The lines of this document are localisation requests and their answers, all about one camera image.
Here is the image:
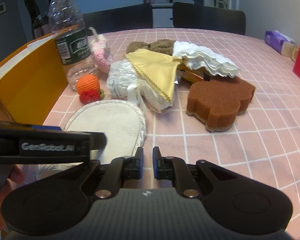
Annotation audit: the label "white oval bath mitt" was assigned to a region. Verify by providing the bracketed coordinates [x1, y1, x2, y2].
[37, 99, 148, 178]

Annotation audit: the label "orange red crochet toy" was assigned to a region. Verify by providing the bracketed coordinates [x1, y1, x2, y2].
[75, 74, 104, 105]

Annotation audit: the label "white packaged cloth bundle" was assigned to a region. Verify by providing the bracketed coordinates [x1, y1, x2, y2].
[106, 59, 174, 113]

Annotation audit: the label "brown shaped sponge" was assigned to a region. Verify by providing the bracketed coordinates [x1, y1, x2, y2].
[186, 76, 256, 132]

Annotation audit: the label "pink white crochet toy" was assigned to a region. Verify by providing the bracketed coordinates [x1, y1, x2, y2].
[89, 27, 113, 74]

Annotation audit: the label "yellow microfiber cloth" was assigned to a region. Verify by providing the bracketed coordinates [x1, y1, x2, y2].
[125, 49, 183, 103]

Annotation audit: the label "white ruffled cloth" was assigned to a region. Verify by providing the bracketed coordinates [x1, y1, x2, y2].
[172, 41, 241, 78]

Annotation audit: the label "gold foil snack packet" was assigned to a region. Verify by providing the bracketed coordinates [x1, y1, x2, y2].
[177, 64, 211, 83]

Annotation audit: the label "person's left hand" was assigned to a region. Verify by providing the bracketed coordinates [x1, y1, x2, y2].
[0, 165, 24, 231]

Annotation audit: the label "orange cardboard box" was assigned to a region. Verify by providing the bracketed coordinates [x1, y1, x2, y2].
[0, 35, 68, 125]

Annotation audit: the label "pink checkered tablecloth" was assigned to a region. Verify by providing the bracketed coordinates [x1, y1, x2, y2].
[39, 28, 300, 240]

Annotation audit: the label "brown fuzzy slippers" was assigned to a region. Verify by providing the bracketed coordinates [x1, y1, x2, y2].
[126, 39, 175, 56]

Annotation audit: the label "clear plastic water bottle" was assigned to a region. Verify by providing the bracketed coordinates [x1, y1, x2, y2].
[48, 0, 96, 90]

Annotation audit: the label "black chair left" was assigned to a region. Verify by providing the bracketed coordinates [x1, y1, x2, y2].
[83, 3, 153, 34]

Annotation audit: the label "black chair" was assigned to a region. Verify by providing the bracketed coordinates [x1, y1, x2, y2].
[172, 2, 246, 35]
[83, 3, 153, 34]

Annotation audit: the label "white cabinet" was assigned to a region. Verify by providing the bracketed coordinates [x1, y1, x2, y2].
[151, 2, 176, 28]

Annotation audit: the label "black chair right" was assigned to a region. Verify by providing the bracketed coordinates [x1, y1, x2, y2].
[172, 2, 246, 35]

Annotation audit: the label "purple tissue pack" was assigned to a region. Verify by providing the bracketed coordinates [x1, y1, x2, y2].
[264, 30, 295, 57]

